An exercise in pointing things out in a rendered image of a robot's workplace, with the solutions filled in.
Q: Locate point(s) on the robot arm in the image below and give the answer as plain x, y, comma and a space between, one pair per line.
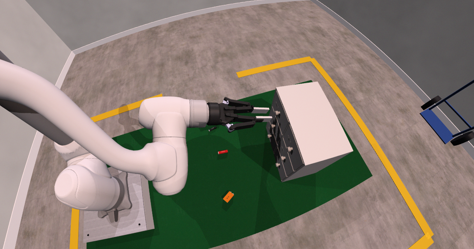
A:
86, 183

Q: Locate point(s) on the small grey chest of drawers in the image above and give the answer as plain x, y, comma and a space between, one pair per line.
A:
319, 135

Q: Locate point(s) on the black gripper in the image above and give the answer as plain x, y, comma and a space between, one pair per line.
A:
226, 112

